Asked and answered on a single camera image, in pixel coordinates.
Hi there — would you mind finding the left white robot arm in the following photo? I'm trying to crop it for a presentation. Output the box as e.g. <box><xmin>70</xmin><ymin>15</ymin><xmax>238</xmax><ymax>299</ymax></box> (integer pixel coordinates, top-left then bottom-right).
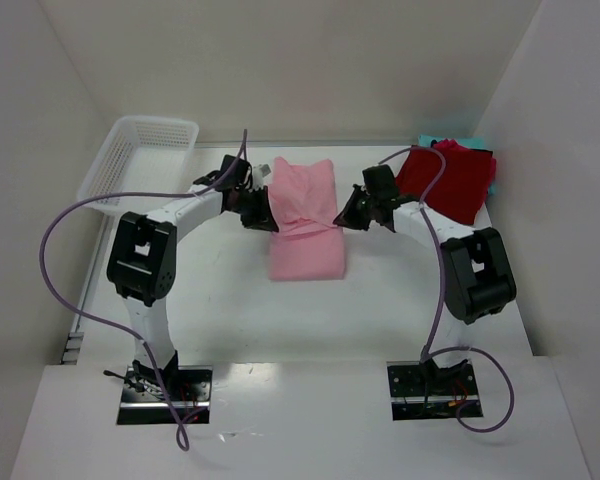
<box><xmin>106</xmin><ymin>155</ymin><xmax>278</xmax><ymax>395</ymax></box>

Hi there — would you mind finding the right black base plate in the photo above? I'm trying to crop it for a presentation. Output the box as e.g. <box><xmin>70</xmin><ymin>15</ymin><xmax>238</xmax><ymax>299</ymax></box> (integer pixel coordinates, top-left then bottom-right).
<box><xmin>387</xmin><ymin>360</ymin><xmax>483</xmax><ymax>421</ymax></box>

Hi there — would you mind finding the pink t shirt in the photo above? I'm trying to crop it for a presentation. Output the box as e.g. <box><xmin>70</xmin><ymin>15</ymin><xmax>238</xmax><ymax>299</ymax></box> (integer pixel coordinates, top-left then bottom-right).
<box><xmin>268</xmin><ymin>157</ymin><xmax>346</xmax><ymax>281</ymax></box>

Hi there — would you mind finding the purple cable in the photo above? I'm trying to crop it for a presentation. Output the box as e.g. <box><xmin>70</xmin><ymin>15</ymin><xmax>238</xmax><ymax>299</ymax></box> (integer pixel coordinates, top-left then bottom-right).
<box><xmin>38</xmin><ymin>128</ymin><xmax>249</xmax><ymax>452</ymax></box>
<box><xmin>377</xmin><ymin>145</ymin><xmax>516</xmax><ymax>432</ymax></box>

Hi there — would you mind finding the white plastic basket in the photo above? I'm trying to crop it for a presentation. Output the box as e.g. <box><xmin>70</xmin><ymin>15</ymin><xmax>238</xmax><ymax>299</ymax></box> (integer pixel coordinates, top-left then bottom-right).
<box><xmin>76</xmin><ymin>115</ymin><xmax>199</xmax><ymax>216</ymax></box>

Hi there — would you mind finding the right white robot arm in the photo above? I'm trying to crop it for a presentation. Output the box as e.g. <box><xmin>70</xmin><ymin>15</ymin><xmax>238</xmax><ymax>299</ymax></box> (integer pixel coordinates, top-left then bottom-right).
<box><xmin>334</xmin><ymin>165</ymin><xmax>517</xmax><ymax>393</ymax></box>

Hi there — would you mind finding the red t shirt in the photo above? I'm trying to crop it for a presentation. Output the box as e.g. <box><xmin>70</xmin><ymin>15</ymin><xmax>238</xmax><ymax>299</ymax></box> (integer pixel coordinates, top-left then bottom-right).
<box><xmin>396</xmin><ymin>139</ymin><xmax>497</xmax><ymax>226</ymax></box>

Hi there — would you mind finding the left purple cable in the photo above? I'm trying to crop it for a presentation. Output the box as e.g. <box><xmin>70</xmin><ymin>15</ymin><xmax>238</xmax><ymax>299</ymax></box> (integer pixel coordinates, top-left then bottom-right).
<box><xmin>38</xmin><ymin>128</ymin><xmax>249</xmax><ymax>452</ymax></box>

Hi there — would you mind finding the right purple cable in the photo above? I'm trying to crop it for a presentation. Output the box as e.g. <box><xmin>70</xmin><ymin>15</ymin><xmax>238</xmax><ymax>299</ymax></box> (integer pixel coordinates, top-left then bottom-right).
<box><xmin>377</xmin><ymin>145</ymin><xmax>516</xmax><ymax>432</ymax></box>

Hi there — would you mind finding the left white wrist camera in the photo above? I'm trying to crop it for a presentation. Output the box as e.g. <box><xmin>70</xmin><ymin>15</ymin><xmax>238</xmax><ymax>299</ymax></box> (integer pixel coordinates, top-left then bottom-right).
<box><xmin>249</xmin><ymin>164</ymin><xmax>271</xmax><ymax>191</ymax></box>

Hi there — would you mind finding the teal t shirt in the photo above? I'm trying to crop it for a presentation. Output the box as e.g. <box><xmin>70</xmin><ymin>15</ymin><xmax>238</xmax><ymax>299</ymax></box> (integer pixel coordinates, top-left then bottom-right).
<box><xmin>418</xmin><ymin>134</ymin><xmax>496</xmax><ymax>196</ymax></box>

